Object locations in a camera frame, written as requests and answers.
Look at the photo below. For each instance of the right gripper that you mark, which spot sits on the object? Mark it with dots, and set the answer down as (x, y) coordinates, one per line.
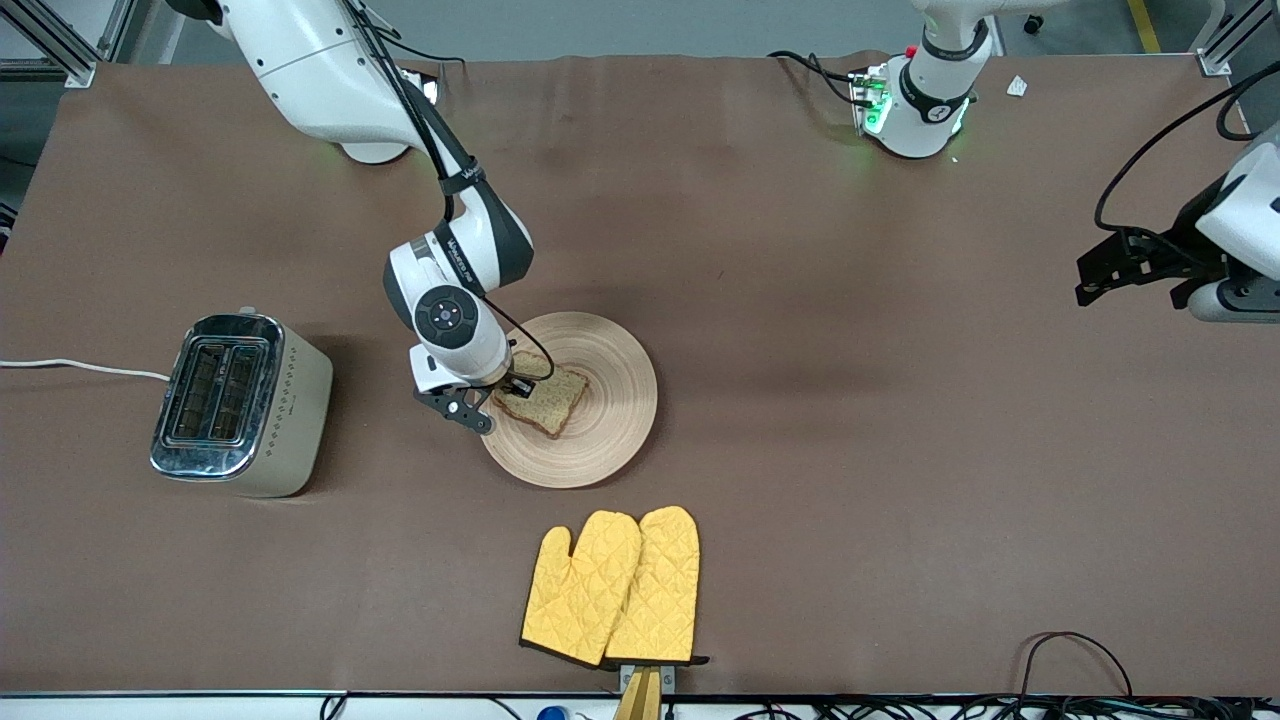
(511, 381)

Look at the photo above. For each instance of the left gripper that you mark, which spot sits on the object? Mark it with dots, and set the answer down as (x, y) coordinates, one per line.
(1187, 243)

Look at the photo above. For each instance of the slice of brown bread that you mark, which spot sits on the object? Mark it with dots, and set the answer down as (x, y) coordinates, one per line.
(555, 395)

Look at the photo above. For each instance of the round light wooden plate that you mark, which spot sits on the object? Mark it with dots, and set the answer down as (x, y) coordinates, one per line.
(610, 420)

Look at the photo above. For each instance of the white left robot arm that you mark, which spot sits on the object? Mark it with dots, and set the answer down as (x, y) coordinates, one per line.
(925, 100)

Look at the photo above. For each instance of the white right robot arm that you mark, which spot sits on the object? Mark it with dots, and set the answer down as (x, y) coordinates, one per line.
(320, 70)

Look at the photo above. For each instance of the beige and chrome toaster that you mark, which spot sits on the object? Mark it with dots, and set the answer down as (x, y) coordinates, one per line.
(290, 420)

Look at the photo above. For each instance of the white paper scrap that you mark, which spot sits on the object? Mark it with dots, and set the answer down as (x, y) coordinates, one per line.
(1017, 86)

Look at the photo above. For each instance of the yellow quilted oven mitt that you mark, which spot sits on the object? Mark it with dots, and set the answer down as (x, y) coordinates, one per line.
(575, 590)
(660, 590)

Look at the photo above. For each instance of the black caster wheel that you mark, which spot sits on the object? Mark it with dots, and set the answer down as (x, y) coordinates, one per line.
(1034, 24)

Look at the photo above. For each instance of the tan wooden piece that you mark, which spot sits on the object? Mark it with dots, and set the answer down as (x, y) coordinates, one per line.
(640, 700)

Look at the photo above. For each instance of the aluminium frame profile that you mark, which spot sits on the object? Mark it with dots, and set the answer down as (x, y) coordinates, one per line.
(1215, 55)
(60, 55)

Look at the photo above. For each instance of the grey metal bracket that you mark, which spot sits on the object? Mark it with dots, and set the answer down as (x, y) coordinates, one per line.
(668, 675)

